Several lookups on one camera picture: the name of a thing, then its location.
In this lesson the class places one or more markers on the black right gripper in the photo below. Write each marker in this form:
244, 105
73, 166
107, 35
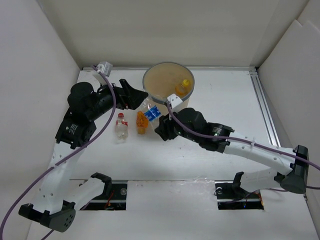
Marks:
164, 125

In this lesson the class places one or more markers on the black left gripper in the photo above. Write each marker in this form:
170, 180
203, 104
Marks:
134, 97

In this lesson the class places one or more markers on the clear bottle blue label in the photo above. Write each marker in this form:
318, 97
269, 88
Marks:
151, 111

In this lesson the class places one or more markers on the small red cap bottle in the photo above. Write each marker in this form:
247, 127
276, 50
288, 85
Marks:
121, 128

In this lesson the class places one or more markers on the yellow cap orange label bottle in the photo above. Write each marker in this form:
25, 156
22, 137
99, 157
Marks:
183, 88

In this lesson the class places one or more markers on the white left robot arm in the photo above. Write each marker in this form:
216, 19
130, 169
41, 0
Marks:
55, 206

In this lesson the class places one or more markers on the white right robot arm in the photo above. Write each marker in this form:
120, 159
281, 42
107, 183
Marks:
287, 168

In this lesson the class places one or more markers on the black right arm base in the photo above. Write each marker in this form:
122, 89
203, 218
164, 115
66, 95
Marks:
230, 195

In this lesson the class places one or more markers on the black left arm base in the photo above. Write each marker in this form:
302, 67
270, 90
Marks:
115, 200

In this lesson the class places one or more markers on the beige bin with grey rim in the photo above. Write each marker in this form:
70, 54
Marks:
162, 79

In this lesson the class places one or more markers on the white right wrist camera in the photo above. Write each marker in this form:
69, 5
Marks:
174, 102

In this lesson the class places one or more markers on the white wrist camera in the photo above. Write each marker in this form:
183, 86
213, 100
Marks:
104, 68
174, 102

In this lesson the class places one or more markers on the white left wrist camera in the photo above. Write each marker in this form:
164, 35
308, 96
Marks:
104, 68

